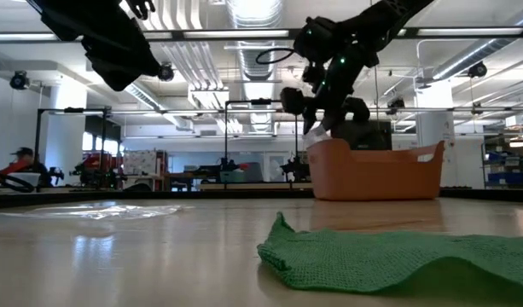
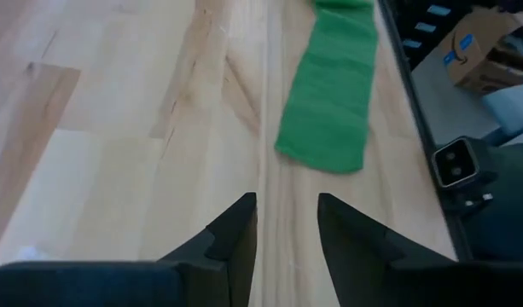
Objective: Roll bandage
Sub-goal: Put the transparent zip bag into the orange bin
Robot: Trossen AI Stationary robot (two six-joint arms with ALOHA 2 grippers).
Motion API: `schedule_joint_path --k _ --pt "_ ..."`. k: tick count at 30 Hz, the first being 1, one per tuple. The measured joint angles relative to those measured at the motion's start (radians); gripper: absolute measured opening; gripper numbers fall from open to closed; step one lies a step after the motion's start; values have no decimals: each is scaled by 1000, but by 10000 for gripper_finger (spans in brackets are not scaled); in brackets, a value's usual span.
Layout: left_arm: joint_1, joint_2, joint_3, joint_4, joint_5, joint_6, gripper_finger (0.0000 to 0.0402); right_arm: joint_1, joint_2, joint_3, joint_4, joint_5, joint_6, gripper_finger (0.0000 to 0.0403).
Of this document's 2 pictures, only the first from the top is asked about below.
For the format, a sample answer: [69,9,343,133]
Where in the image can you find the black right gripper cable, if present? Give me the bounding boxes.
[255,47,297,66]

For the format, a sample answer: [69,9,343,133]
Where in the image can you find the black monitor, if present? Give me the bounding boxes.
[331,119,393,151]

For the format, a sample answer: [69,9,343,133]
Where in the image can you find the silver ventilation duct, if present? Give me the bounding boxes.
[431,3,523,82]

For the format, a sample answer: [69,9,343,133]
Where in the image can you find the orange plastic basket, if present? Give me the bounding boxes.
[306,138,445,201]

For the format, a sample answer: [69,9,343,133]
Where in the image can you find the red and black hose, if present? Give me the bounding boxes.
[0,159,36,194]

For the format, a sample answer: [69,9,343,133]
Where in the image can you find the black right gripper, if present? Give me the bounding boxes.
[280,45,380,136]

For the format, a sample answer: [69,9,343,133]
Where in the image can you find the person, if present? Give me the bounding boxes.
[9,147,54,188]

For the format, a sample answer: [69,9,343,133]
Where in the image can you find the shelf with blue bins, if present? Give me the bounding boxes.
[481,140,523,189]

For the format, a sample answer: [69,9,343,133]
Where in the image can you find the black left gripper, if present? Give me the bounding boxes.
[81,24,163,93]

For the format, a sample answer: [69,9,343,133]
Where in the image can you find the green elastic bandage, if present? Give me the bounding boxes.
[256,211,523,296]

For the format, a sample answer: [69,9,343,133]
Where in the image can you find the thin hanging wire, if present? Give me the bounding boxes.
[371,63,381,123]

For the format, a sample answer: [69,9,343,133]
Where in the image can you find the teal box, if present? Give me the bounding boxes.
[219,170,247,184]

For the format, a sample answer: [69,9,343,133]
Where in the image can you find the neighbouring rig black frame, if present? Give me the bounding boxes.
[223,97,300,188]
[32,106,113,188]

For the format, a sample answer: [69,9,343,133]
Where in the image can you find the black ceiling-hung reel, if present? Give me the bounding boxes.
[468,61,488,79]
[157,62,176,83]
[386,96,406,116]
[9,70,31,91]

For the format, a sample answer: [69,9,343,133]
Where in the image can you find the black aluminium table frame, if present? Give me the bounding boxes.
[0,188,523,210]

